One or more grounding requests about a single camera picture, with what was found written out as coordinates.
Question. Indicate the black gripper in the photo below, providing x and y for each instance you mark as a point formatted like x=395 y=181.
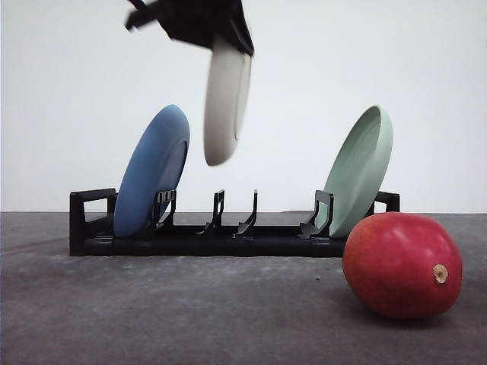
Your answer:
x=199 y=22

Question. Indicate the white plate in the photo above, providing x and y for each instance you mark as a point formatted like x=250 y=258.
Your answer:
x=227 y=94

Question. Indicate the red pomegranate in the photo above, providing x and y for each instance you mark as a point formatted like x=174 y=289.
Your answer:
x=403 y=265

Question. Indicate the blue plate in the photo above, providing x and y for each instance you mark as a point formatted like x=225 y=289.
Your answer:
x=156 y=162

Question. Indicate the green plate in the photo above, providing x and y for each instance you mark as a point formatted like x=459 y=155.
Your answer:
x=359 y=167

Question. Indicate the black plate rack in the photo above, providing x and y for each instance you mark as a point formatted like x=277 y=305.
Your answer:
x=94 y=235

